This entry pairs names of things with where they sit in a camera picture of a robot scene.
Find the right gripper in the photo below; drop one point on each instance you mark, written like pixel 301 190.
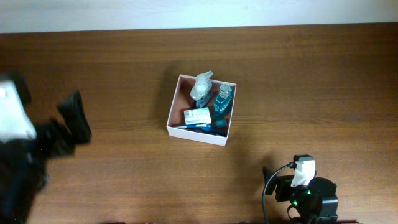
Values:
pixel 283 187

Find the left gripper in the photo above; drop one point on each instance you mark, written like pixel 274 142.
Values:
pixel 55 135

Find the blue disposable razor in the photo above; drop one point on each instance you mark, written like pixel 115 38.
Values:
pixel 211 131

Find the teal mouthwash bottle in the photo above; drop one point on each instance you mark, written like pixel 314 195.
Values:
pixel 222 104

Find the blue white toothbrush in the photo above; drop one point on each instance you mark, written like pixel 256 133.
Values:
pixel 218 124

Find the green white soap box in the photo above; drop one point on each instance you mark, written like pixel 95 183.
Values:
pixel 197 116

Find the clear pump soap bottle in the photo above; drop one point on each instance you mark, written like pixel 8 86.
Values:
pixel 201 92

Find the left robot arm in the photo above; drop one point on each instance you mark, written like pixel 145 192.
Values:
pixel 26 146

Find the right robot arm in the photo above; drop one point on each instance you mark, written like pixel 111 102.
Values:
pixel 315 202

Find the white cardboard box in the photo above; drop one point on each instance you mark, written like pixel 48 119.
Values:
pixel 182 101

